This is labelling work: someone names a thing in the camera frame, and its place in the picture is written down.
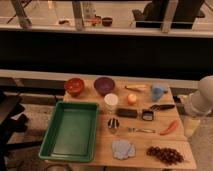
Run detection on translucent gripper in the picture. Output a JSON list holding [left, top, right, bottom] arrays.
[[184, 116, 200, 138]]

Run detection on black brush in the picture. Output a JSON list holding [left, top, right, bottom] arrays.
[[150, 104, 175, 111]]

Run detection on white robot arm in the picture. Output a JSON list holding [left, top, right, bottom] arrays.
[[184, 75, 213, 138]]

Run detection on white paper cup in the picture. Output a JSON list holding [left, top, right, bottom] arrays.
[[104, 93, 119, 111]]

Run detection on dark grape bunch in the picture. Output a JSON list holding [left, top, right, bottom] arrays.
[[146, 146, 184, 165]]

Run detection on small black square box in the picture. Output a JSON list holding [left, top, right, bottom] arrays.
[[141, 110, 154, 121]]

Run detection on orange round fruit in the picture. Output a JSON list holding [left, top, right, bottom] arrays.
[[127, 93, 137, 105]]

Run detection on black rectangular case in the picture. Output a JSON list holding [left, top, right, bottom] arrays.
[[116, 108, 138, 118]]

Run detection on light blue sponge cloth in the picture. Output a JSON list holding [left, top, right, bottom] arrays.
[[112, 140, 136, 160]]

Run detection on purple bowl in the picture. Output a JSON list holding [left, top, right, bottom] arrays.
[[94, 77, 115, 96]]

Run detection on green plastic tray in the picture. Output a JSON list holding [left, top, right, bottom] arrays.
[[39, 101, 99, 163]]

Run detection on red bowl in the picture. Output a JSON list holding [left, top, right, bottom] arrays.
[[64, 78, 85, 97]]

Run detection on background dark bowl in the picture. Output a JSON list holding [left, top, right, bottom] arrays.
[[102, 17, 113, 27]]

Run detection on black chair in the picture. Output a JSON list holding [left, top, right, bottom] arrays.
[[0, 91, 43, 171]]

